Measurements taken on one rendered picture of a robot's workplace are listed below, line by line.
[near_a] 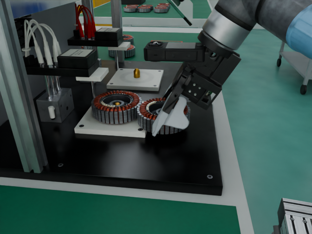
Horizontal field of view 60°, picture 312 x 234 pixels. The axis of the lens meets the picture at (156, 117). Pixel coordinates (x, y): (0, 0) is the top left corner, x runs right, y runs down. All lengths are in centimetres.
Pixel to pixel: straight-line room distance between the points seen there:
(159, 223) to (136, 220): 3
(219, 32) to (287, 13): 11
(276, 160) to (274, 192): 31
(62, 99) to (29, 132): 19
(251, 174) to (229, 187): 125
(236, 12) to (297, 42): 11
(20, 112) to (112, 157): 17
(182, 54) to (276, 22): 16
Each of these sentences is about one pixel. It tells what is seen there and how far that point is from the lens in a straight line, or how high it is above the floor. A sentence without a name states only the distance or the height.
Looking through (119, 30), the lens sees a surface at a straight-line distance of 82.
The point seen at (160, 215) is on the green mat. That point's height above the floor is 75.
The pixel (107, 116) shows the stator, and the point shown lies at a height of 80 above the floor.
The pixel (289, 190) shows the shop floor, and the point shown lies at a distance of 172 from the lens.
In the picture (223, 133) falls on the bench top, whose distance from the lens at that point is 64.
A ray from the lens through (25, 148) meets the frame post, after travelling 50.
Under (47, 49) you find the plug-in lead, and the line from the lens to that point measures 60.
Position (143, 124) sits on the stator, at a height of 80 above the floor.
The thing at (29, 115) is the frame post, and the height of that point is 88.
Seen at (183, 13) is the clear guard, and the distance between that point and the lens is 40.
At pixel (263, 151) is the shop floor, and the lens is 197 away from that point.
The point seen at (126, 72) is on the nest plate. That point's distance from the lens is 89.
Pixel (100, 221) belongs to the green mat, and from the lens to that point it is 43.
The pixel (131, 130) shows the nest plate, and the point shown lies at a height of 78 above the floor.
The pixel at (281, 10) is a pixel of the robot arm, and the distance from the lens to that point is 44.
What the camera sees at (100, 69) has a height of 88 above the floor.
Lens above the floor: 108
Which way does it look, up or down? 29 degrees down
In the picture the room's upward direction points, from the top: straight up
